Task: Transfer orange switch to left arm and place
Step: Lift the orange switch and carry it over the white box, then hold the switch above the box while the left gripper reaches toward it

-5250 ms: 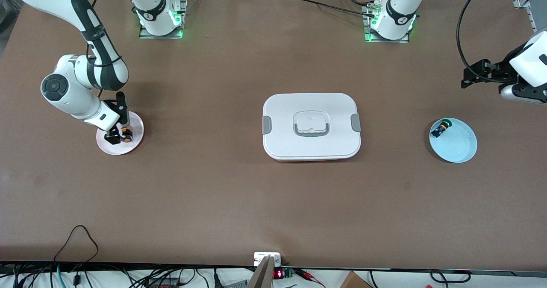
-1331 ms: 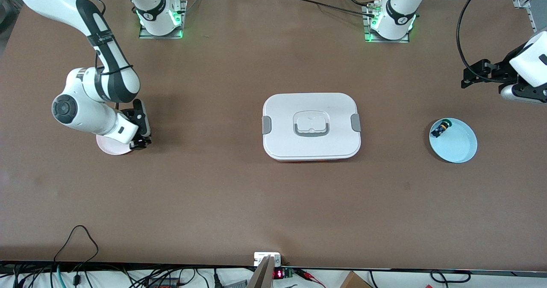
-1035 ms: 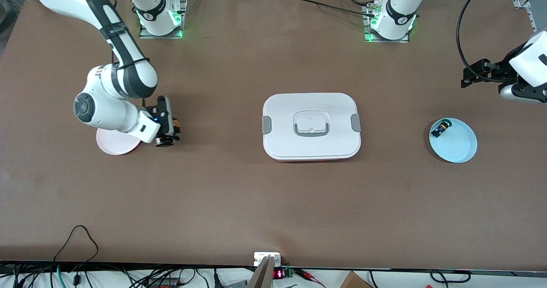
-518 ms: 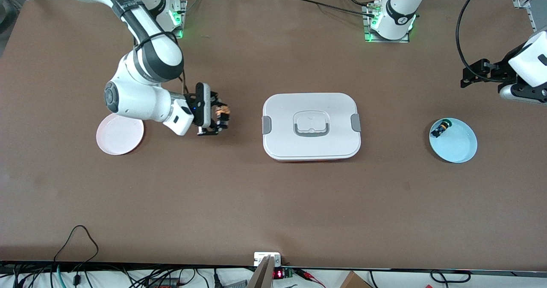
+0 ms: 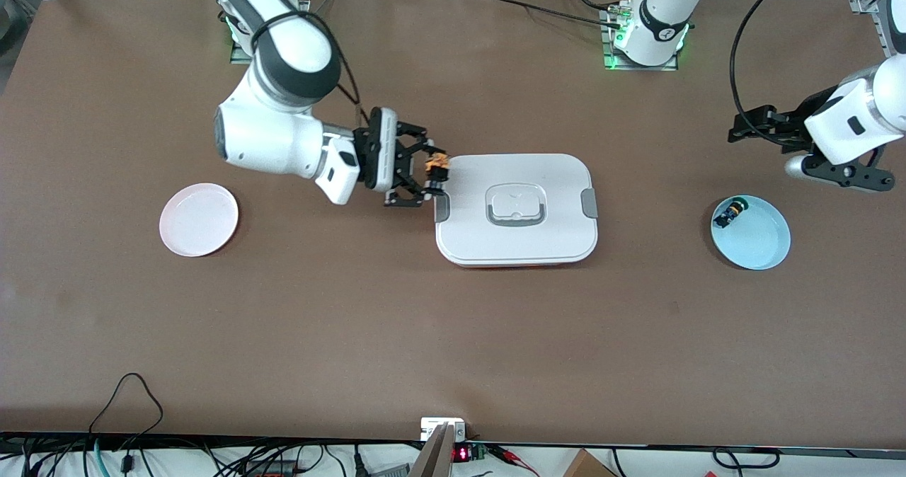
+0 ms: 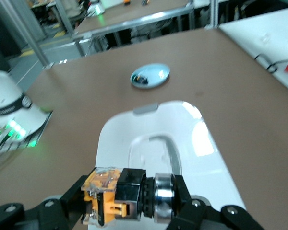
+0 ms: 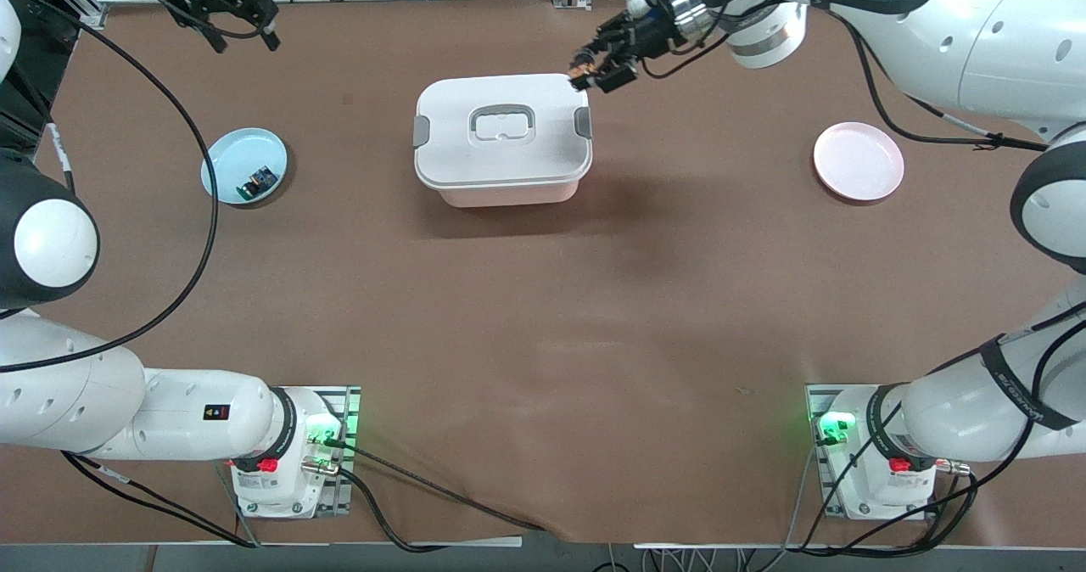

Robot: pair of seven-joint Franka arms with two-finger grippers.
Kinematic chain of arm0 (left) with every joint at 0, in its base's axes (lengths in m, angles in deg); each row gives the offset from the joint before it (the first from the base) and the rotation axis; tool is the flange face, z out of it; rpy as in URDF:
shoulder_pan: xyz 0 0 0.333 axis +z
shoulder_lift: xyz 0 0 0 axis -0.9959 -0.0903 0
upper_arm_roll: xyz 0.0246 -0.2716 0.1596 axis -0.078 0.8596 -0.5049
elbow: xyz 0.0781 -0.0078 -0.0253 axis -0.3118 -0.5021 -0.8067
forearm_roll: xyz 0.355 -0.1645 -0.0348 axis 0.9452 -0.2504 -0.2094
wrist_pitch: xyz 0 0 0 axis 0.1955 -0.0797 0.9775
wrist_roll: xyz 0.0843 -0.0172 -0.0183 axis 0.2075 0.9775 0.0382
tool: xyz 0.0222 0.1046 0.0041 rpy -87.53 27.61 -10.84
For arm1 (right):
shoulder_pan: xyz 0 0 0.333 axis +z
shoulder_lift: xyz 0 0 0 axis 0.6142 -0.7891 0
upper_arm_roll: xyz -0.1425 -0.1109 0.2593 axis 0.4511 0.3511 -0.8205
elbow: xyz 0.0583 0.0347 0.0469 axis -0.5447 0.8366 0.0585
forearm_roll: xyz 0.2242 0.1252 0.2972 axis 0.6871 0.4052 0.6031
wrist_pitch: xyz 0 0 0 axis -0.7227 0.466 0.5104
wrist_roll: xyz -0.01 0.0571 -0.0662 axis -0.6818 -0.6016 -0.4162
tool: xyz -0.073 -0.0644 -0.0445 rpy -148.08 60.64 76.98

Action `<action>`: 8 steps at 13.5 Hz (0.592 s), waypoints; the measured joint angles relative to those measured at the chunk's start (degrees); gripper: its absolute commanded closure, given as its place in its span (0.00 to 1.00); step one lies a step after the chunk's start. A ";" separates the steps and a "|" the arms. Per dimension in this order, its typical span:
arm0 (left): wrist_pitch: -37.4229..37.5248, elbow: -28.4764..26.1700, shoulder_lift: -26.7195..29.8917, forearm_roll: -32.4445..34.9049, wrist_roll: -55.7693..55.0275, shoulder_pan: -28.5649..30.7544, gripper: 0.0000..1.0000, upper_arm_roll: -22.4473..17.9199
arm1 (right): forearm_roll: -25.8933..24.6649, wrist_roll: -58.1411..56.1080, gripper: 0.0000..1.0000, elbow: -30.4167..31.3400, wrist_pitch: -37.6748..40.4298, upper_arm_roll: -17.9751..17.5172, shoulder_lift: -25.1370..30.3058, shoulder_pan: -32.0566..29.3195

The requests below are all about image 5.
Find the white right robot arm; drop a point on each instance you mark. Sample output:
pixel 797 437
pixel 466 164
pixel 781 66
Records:
pixel 269 134

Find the aluminium frame profile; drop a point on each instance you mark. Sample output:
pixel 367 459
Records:
pixel 867 3

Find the small white socket block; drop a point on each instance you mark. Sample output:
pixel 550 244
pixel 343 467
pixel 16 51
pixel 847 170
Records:
pixel 432 426

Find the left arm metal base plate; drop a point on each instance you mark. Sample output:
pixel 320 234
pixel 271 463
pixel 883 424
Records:
pixel 612 65

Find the white lidded lunch box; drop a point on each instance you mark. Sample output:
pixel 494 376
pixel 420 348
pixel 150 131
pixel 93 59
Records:
pixel 552 180

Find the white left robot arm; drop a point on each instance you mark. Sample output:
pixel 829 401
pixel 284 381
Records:
pixel 849 123

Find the orange push-button switch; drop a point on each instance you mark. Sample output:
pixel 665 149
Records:
pixel 437 162

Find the brown cardboard box corner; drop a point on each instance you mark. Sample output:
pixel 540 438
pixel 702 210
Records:
pixel 586 466

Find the light blue round plate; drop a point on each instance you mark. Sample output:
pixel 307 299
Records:
pixel 761 243

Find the red digit display board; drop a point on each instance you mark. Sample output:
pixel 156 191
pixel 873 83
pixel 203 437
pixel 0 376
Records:
pixel 461 453

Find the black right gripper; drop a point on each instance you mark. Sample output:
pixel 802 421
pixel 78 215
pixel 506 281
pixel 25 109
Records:
pixel 404 157

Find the brown cardboard strip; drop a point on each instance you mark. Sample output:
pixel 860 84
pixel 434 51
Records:
pixel 435 456

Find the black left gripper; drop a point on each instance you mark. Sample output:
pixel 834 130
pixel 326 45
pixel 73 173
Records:
pixel 794 122

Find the pink round plate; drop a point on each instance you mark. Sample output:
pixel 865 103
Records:
pixel 198 222

